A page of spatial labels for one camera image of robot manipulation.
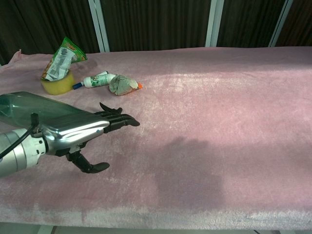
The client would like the green snack bag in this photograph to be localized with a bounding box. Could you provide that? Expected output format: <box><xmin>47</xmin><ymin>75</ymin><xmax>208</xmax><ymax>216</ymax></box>
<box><xmin>40</xmin><ymin>36</ymin><xmax>88</xmax><ymax>82</ymax></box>

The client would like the dark brown curtain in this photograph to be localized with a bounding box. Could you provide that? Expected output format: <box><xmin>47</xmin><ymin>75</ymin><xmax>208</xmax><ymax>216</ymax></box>
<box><xmin>0</xmin><ymin>0</ymin><xmax>312</xmax><ymax>66</ymax></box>

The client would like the white frame post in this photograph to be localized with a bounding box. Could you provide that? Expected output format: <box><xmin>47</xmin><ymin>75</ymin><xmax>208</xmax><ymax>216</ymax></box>
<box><xmin>205</xmin><ymin>0</ymin><xmax>225</xmax><ymax>48</ymax></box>
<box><xmin>269</xmin><ymin>0</ymin><xmax>294</xmax><ymax>47</ymax></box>
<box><xmin>88</xmin><ymin>0</ymin><xmax>111</xmax><ymax>53</ymax></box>

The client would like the white tube with blue cap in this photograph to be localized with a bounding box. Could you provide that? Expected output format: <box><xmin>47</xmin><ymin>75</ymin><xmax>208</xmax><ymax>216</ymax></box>
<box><xmin>72</xmin><ymin>73</ymin><xmax>117</xmax><ymax>90</ymax></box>

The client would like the pink plush table cloth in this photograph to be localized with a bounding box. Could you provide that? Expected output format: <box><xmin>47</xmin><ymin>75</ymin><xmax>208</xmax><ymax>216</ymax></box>
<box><xmin>0</xmin><ymin>45</ymin><xmax>312</xmax><ymax>231</ymax></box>

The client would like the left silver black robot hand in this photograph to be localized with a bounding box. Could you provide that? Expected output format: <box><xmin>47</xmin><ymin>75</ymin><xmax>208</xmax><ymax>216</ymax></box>
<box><xmin>40</xmin><ymin>102</ymin><xmax>141</xmax><ymax>174</ymax></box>

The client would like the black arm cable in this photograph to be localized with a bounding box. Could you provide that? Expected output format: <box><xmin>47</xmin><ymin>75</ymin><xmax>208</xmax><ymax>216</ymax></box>
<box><xmin>0</xmin><ymin>113</ymin><xmax>40</xmax><ymax>158</ymax></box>

